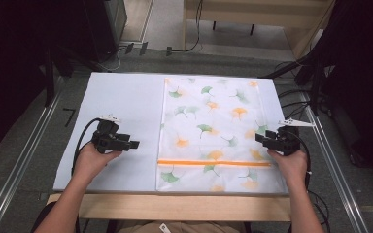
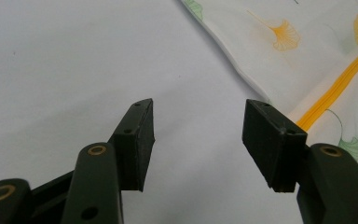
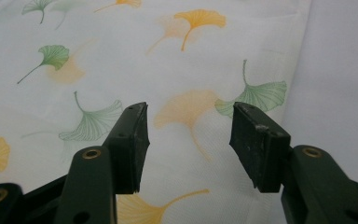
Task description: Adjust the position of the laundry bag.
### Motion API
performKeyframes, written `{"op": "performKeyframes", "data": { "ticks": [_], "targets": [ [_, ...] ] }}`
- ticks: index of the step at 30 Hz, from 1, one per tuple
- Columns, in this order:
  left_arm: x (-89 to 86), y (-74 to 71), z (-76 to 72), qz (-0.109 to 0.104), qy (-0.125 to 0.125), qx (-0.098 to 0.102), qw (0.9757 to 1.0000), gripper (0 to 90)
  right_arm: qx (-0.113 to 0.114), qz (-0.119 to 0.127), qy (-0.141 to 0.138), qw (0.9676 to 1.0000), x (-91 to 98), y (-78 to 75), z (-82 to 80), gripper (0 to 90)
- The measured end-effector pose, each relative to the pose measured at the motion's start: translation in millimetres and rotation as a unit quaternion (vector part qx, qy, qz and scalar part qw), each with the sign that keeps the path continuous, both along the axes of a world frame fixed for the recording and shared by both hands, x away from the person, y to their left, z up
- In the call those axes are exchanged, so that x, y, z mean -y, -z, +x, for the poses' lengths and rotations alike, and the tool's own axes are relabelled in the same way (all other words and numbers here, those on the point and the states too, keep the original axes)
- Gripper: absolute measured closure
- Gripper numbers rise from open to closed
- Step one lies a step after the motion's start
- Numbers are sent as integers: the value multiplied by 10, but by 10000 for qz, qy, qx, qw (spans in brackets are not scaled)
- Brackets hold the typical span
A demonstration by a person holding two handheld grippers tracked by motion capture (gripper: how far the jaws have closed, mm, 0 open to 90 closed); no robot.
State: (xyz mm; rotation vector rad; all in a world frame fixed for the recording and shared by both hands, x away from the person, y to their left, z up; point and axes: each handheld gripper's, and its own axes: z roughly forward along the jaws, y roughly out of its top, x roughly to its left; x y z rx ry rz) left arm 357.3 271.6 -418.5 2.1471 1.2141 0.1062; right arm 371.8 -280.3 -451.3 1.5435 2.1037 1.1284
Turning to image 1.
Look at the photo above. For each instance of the metal floor rail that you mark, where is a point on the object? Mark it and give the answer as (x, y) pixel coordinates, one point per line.
(19, 168)
(333, 161)

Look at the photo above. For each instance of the black L-shaped bar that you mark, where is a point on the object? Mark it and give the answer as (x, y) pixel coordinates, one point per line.
(69, 115)

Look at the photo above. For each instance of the wooden table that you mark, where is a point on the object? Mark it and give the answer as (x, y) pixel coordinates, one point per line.
(175, 207)

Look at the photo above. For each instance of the light wooden bench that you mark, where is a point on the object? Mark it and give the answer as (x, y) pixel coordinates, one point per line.
(259, 9)

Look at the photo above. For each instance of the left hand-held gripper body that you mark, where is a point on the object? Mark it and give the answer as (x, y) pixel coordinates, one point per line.
(105, 139)

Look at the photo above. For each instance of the black cabinet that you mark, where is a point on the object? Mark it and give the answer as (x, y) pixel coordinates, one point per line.
(108, 29)

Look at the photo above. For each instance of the person's left hand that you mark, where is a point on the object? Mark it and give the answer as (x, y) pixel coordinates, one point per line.
(92, 163)

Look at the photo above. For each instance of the black curtain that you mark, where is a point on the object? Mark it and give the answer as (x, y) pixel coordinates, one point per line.
(362, 81)
(9, 64)

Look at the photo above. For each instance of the black stand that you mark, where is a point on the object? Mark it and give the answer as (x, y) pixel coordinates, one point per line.
(49, 81)

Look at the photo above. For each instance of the person's beige trousers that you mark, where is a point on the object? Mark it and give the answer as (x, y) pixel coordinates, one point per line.
(200, 227)

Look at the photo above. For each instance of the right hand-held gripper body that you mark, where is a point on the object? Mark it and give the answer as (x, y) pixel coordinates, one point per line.
(285, 142)

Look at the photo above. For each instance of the person's right hand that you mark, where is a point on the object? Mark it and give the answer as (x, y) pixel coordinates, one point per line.
(289, 166)

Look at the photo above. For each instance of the white table mat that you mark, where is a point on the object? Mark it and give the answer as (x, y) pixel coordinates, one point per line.
(129, 103)

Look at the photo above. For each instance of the leaf-print zipper bag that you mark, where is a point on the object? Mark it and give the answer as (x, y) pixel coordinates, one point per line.
(220, 136)

